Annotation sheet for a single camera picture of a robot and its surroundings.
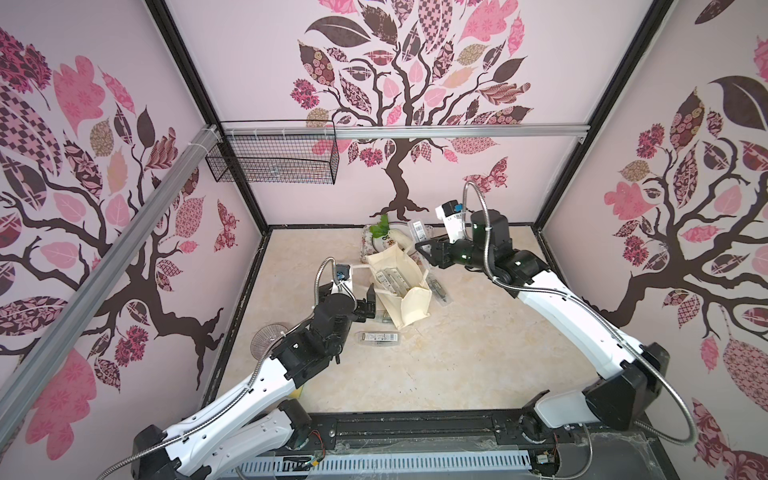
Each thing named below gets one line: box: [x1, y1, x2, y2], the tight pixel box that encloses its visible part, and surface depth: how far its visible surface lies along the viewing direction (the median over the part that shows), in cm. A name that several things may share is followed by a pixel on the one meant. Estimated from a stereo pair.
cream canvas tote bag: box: [352, 243, 432, 329], surface depth 94 cm
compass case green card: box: [426, 274, 454, 307], surface depth 102 cm
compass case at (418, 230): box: [410, 219, 428, 242], surface depth 72 cm
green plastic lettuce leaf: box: [369, 213, 390, 239], surface depth 117 cm
